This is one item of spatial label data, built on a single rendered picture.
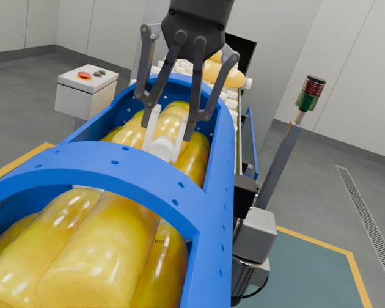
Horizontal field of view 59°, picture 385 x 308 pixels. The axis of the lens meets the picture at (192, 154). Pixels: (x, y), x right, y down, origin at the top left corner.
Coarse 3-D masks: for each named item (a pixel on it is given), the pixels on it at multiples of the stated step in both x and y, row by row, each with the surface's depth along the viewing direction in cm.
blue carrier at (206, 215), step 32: (128, 96) 74; (160, 96) 73; (96, 128) 66; (224, 128) 59; (32, 160) 33; (64, 160) 31; (96, 160) 31; (128, 160) 32; (160, 160) 34; (224, 160) 49; (0, 192) 31; (32, 192) 47; (128, 192) 29; (160, 192) 30; (192, 192) 34; (224, 192) 42; (0, 224) 40; (192, 224) 30; (224, 224) 37; (192, 256) 27; (224, 256) 33; (192, 288) 24; (224, 288) 30
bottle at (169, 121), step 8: (168, 104) 67; (176, 104) 65; (184, 104) 65; (168, 112) 59; (176, 112) 59; (184, 112) 61; (160, 120) 55; (168, 120) 55; (176, 120) 55; (160, 128) 53; (168, 128) 53; (176, 128) 54; (160, 136) 52; (168, 136) 53; (176, 136) 53; (184, 144) 55; (184, 152) 57
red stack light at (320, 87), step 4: (308, 80) 107; (304, 84) 109; (308, 84) 107; (312, 84) 106; (316, 84) 106; (320, 84) 106; (324, 84) 108; (304, 88) 108; (308, 88) 107; (312, 88) 107; (316, 88) 106; (320, 88) 107; (308, 92) 108; (312, 92) 107; (316, 92) 107; (320, 92) 108
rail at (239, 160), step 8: (240, 96) 180; (240, 104) 164; (240, 112) 152; (240, 120) 141; (240, 128) 132; (240, 136) 124; (240, 144) 117; (240, 152) 111; (240, 160) 105; (240, 168) 100
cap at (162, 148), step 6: (162, 138) 51; (150, 144) 50; (156, 144) 50; (162, 144) 50; (168, 144) 50; (150, 150) 51; (156, 150) 50; (162, 150) 50; (168, 150) 50; (162, 156) 51; (168, 156) 51; (168, 162) 51
